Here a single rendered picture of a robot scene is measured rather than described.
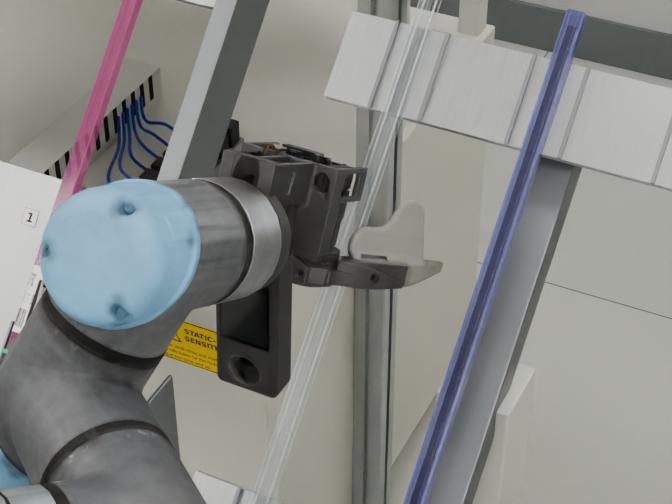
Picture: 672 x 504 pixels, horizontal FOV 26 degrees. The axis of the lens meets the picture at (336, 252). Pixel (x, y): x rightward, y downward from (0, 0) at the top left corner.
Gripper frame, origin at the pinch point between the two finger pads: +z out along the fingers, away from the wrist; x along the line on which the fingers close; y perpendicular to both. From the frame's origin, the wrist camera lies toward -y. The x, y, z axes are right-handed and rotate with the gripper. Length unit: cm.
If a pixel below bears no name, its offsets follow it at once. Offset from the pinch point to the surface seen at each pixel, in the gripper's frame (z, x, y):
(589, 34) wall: 205, 35, 21
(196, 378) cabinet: 43, 30, -27
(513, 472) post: 12.1, -13.9, -15.7
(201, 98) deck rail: 10.8, 19.9, 6.6
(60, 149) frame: 41, 52, -6
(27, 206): 8.6, 33.2, -6.5
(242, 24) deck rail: 14.9, 19.7, 13.3
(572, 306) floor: 142, 11, -24
